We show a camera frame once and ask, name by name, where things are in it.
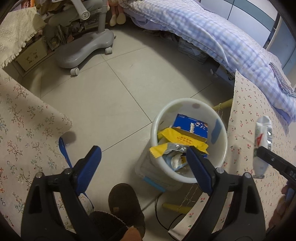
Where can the pink plush toy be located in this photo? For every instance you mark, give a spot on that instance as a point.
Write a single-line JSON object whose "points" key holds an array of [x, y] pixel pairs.
{"points": [[116, 16]]}

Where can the yellow carton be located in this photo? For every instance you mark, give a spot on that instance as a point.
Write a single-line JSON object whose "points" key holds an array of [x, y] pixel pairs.
{"points": [[175, 134]]}

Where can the yellow table leg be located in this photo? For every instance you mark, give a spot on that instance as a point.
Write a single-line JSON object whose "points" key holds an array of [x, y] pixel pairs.
{"points": [[223, 105], [173, 207]]}

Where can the person's right hand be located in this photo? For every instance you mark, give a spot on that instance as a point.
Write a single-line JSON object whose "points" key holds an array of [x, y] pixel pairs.
{"points": [[278, 210]]}

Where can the grey swivel chair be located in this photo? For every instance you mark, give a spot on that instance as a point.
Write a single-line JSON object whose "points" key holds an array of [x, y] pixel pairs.
{"points": [[81, 48]]}

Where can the branch print floral cloth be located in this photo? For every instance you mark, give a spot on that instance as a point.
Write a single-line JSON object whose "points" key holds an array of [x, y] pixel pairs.
{"points": [[23, 129]]}

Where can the blue door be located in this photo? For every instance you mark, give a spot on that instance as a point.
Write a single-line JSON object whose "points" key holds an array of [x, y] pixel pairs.
{"points": [[278, 49]]}

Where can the blue and white wardrobe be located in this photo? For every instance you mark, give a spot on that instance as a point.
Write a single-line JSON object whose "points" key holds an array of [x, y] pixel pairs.
{"points": [[242, 14]]}

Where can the blue carton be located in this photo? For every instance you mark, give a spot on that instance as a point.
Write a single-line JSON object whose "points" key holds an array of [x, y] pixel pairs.
{"points": [[185, 122]]}

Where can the white plastic bin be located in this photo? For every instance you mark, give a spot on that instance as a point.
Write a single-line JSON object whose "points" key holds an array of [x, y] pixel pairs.
{"points": [[180, 105]]}

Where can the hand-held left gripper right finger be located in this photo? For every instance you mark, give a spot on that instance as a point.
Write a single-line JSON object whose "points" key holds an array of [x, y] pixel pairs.
{"points": [[200, 169]]}

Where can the brown slipper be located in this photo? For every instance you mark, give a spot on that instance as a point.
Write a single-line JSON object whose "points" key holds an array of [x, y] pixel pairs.
{"points": [[124, 199], [104, 222]]}

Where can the cream lace cloth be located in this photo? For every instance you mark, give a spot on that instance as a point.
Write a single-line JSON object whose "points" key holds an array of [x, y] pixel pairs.
{"points": [[16, 30]]}

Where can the white squeeze tube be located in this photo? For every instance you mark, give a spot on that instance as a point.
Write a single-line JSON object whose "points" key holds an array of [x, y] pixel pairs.
{"points": [[261, 139]]}

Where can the grey patterned box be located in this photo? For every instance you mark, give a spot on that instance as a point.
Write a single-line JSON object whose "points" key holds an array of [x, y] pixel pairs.
{"points": [[192, 51]]}

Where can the folded striped cloth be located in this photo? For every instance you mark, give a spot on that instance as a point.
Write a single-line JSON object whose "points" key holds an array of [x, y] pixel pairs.
{"points": [[281, 78]]}

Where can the bed with checked blue quilt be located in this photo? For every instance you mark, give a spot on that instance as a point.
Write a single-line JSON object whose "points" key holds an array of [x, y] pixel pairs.
{"points": [[208, 30]]}

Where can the person's leg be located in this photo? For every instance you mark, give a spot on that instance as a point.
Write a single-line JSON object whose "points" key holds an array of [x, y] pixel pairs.
{"points": [[131, 235]]}

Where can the cardboard box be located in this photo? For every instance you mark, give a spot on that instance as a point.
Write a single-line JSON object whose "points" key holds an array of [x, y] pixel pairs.
{"points": [[32, 54]]}

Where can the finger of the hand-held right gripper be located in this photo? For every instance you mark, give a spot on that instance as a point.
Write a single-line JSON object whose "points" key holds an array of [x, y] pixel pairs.
{"points": [[275, 160]]}

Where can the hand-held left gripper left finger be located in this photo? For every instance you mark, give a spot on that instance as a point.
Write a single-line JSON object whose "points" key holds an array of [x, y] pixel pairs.
{"points": [[89, 166]]}

